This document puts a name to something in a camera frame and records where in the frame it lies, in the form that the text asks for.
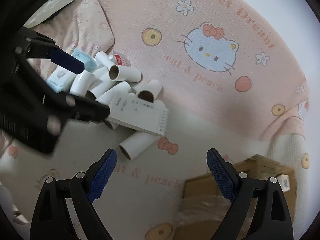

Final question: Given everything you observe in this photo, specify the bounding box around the large white paper tube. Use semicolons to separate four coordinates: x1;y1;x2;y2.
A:
119;131;161;160

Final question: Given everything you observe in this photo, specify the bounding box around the white spiral notebook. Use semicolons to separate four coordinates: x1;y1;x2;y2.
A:
107;94;169;137

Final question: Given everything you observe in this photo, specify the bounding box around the white cardboard tube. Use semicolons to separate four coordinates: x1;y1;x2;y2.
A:
69;70;95;98
95;81;131;105
137;80;162;102
95;51;114;69
86;67;116;100
108;65;142;82

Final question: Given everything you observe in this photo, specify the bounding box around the blue tissue pack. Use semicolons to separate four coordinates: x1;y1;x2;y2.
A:
46;48;98;93

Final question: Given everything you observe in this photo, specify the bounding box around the green white cloth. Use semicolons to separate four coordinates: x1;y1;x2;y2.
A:
23;0;74;28

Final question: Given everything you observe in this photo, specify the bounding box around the pink patterned pillow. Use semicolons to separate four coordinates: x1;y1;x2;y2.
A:
32;0;116;81

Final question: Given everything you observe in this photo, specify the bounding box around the red white small packet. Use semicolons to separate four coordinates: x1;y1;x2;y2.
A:
108;51;131;67

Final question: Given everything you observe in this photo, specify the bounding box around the cardboard box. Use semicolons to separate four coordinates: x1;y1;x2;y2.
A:
174;149;297;239

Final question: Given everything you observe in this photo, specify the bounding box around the pink Hello Kitty mat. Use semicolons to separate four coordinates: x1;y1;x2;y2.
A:
1;0;310;239

